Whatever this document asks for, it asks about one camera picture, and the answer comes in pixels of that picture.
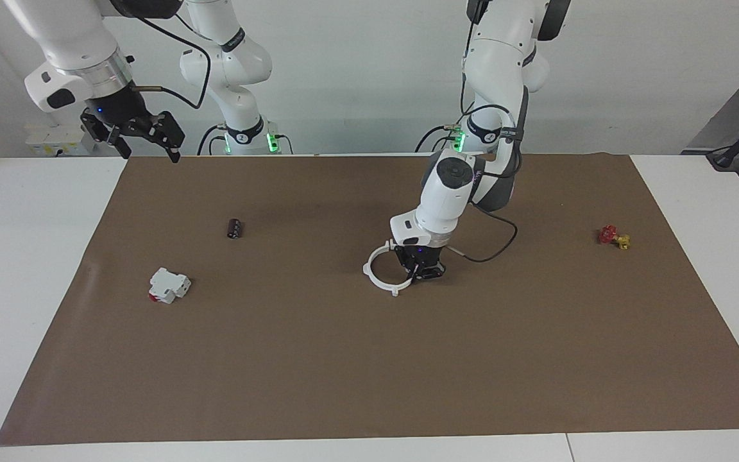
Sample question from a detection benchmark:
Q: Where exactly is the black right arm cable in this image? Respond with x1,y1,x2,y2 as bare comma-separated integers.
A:
132,13,211,110

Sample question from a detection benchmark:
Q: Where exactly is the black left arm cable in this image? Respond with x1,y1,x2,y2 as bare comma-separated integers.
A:
450,0,527,264

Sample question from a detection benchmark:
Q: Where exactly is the black base cable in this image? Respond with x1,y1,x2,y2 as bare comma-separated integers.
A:
198,125,226,156
414,123,457,153

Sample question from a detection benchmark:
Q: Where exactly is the brown paper table mat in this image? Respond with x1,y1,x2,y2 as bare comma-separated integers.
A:
0,154,739,447

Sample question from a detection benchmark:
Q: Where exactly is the white wall socket strip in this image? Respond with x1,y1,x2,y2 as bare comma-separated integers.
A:
25,125,98,157

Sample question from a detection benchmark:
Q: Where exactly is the white circuit breaker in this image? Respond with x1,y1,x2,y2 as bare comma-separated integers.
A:
148,268,192,304

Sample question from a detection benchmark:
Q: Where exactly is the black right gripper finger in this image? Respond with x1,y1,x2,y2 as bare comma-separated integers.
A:
80,109,132,160
148,110,187,164

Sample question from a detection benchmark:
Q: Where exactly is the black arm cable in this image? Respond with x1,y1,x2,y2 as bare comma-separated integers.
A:
132,13,211,110
450,0,527,264

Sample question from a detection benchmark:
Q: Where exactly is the red and yellow valve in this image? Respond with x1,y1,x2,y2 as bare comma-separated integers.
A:
597,225,631,250

